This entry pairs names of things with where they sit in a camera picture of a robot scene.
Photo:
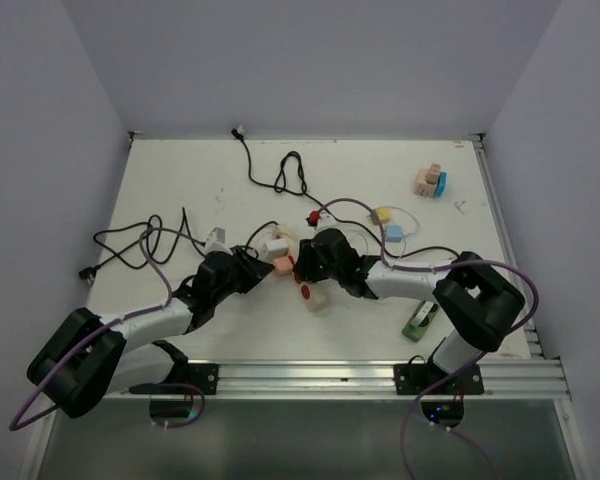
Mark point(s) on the yellow charger plug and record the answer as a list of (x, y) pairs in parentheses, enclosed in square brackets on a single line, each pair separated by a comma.
[(380, 216)]

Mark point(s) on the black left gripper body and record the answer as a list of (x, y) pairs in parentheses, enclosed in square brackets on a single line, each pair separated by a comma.
[(233, 282)]

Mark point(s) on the green power strip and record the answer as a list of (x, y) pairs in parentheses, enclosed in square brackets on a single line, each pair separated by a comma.
[(419, 322)]

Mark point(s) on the pink USB charger cube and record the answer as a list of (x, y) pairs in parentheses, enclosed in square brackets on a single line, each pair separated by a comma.
[(283, 265)]

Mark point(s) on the beige power strip red sockets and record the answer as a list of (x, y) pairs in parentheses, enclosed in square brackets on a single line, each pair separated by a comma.
[(312, 294)]

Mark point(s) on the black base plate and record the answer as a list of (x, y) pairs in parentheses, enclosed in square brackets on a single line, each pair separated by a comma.
[(203, 376), (414, 378)]

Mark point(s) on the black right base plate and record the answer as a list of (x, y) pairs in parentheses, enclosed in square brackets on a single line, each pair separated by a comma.
[(414, 378)]

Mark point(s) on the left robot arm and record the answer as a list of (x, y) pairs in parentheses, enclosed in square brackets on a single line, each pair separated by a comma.
[(77, 364)]

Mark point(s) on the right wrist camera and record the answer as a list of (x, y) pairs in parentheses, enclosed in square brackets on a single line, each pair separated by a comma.
[(320, 220)]

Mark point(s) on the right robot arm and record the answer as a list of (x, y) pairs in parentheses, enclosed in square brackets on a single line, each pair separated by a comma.
[(478, 301)]

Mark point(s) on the brown plug on adapter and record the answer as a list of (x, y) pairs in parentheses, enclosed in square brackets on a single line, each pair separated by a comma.
[(433, 173)]

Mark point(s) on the white USB charger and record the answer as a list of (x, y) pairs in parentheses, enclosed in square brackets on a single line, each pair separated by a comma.
[(274, 248)]

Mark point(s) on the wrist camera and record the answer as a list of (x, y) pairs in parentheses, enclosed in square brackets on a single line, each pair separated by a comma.
[(320, 220), (215, 242)]

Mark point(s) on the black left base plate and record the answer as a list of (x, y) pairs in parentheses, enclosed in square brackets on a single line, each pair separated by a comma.
[(203, 376)]

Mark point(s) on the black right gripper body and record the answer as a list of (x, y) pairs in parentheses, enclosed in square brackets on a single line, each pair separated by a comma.
[(314, 265)]

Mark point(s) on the aluminium front rail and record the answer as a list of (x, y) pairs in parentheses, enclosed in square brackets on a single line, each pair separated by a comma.
[(508, 379)]

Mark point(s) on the blue USB charger cube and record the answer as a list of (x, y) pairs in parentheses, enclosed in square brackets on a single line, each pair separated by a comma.
[(394, 233)]

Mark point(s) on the blue round adapter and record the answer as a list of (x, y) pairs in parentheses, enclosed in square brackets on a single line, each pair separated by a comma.
[(441, 185)]

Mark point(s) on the beige cube socket adapter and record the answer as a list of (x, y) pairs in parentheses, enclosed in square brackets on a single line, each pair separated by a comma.
[(421, 187)]

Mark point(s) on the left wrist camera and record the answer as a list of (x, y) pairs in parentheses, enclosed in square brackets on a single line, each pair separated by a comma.
[(215, 242)]

